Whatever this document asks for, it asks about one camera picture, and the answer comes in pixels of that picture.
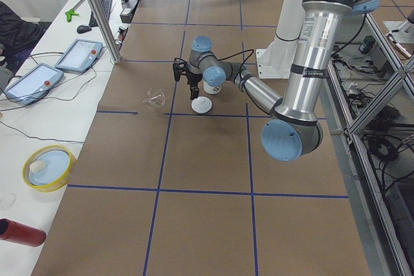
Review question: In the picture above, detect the aluminium frame post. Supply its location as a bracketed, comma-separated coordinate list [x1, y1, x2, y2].
[88, 0, 122, 64]

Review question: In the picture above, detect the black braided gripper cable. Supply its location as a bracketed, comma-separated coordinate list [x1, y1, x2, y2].
[213, 48, 256, 73]

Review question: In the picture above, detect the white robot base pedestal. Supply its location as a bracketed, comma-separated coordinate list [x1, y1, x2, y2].
[256, 0, 305, 79]

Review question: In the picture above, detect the black keyboard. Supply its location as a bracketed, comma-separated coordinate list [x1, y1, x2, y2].
[89, 0, 113, 27]

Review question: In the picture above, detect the white ceramic lid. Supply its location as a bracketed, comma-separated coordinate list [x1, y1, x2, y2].
[191, 96, 212, 114]

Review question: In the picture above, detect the person in black jacket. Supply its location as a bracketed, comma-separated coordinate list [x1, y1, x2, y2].
[0, 1, 46, 74]

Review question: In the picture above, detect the white lump in bowl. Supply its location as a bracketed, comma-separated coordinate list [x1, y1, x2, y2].
[29, 160, 47, 173]

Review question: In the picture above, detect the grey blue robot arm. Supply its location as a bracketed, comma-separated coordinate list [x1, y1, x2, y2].
[173, 0, 380, 162]

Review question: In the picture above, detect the black computer mouse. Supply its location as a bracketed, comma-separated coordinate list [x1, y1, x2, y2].
[76, 25, 92, 34]

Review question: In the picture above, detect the teach pendant tablet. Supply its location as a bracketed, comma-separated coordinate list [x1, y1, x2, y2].
[55, 39, 103, 73]
[5, 63, 63, 105]

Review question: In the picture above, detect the far teach pendant tablet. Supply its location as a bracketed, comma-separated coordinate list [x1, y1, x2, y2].
[55, 39, 103, 73]

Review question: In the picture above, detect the near teach pendant tablet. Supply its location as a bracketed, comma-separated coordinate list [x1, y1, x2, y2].
[5, 63, 63, 105]

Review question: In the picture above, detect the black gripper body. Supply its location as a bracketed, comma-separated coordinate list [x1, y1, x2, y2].
[185, 69, 203, 89]

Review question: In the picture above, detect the yellow rimmed bowl blue plate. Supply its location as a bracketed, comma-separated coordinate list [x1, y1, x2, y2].
[22, 145, 76, 193]

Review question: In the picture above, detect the white enamel mug blue rim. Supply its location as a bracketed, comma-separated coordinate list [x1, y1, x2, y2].
[203, 81, 221, 95]

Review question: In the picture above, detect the red cylinder bottle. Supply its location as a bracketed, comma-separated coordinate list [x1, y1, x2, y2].
[1, 218, 46, 247]

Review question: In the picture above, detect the green plastic tool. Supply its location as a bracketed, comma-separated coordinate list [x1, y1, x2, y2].
[65, 8, 79, 23]

